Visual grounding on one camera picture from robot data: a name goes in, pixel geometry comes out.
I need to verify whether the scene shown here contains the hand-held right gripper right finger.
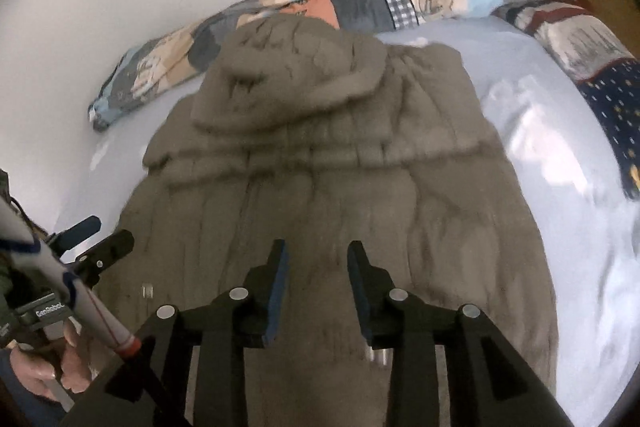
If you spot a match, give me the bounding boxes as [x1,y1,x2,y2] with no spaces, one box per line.
[346,240,576,427]

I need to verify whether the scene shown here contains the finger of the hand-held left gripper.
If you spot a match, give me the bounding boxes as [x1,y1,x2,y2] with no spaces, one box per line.
[47,215,102,258]
[72,229,135,290]

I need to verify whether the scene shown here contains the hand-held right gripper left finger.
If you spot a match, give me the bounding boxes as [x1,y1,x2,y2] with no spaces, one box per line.
[102,239,291,427]

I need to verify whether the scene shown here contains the khaki puffer jacket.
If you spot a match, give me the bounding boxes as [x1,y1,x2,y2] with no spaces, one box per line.
[92,14,560,427]

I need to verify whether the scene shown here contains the person's left hand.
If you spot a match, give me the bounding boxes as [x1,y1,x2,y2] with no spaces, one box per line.
[10,322,93,400]

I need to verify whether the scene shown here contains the light blue fleece bed blanket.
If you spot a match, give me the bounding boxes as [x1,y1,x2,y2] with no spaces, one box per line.
[50,17,640,427]

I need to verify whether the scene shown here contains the patchwork printed blanket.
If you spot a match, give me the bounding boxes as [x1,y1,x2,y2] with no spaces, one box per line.
[87,0,581,132]

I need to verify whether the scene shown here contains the white red patterned cloth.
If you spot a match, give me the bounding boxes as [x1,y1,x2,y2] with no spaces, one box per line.
[492,0,633,80]

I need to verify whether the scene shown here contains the white cable sleeve red tip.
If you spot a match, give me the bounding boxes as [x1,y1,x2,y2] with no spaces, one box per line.
[0,194,143,360]

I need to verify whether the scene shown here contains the black cable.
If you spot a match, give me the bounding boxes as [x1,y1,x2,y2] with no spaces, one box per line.
[131,352,193,427]

